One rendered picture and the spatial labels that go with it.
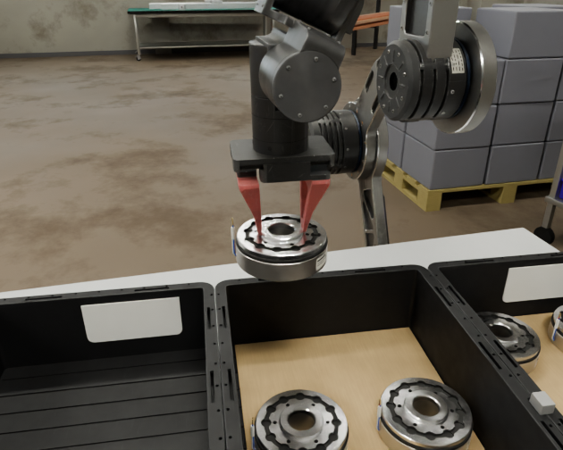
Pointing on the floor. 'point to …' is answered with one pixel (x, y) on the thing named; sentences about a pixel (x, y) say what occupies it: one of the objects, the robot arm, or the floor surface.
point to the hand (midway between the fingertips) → (281, 225)
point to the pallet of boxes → (498, 113)
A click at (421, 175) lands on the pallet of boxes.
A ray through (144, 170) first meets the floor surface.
